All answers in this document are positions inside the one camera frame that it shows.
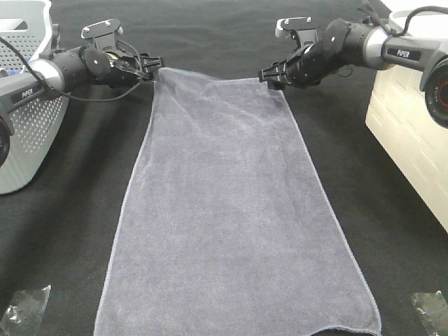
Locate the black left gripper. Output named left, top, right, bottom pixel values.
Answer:
left=108, top=53, right=165, bottom=86

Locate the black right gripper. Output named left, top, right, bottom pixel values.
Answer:
left=258, top=57, right=310, bottom=90

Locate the grey-blue microfibre towel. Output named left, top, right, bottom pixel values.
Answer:
left=94, top=68, right=382, bottom=335

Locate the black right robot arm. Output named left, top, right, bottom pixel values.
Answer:
left=258, top=17, right=447, bottom=127

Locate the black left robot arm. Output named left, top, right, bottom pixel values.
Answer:
left=1, top=45, right=165, bottom=163

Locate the grey perforated laundry basket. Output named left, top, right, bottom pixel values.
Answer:
left=1, top=1, right=69, bottom=195

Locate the white storage box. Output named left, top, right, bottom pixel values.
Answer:
left=365, top=9, right=448, bottom=235

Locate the blue cloth in basket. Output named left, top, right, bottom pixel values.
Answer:
left=6, top=69, right=20, bottom=76

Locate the clear tape strip left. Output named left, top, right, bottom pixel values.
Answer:
left=1, top=285, right=52, bottom=336

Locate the clear tape strip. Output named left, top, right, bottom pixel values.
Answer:
left=1, top=285, right=52, bottom=336
left=410, top=290, right=447, bottom=336

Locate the clear tape strip right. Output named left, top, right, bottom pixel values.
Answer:
left=410, top=290, right=447, bottom=336

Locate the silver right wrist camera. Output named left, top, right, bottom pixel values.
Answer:
left=274, top=16, right=319, bottom=48

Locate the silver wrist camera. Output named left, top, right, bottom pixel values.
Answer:
left=81, top=19, right=123, bottom=51
left=274, top=16, right=319, bottom=48

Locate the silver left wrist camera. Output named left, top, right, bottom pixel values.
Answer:
left=81, top=19, right=123, bottom=51

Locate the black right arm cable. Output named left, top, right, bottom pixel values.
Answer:
left=332, top=0, right=448, bottom=78

